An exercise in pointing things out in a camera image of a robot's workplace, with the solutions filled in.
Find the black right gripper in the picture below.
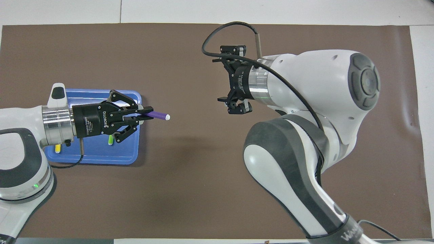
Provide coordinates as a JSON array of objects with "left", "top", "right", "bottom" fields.
[{"left": 213, "top": 45, "right": 253, "bottom": 115}]

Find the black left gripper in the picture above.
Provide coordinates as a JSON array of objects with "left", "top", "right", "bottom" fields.
[{"left": 72, "top": 89, "right": 154, "bottom": 144}]

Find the purple marker pen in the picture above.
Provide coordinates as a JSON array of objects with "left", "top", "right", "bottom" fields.
[{"left": 146, "top": 111, "right": 171, "bottom": 121}]

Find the blue plastic tray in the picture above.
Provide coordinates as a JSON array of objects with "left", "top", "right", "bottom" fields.
[{"left": 44, "top": 89, "right": 142, "bottom": 165}]

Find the brown table mat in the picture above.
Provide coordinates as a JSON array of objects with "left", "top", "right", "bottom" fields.
[{"left": 0, "top": 23, "right": 422, "bottom": 240}]

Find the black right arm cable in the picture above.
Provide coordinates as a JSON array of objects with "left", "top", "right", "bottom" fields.
[{"left": 202, "top": 21, "right": 328, "bottom": 185}]

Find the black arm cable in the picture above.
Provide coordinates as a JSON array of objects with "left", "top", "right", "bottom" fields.
[
  {"left": 49, "top": 137, "right": 84, "bottom": 169},
  {"left": 202, "top": 21, "right": 328, "bottom": 185}
]

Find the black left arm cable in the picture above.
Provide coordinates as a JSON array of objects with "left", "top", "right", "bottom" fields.
[{"left": 49, "top": 137, "right": 84, "bottom": 169}]

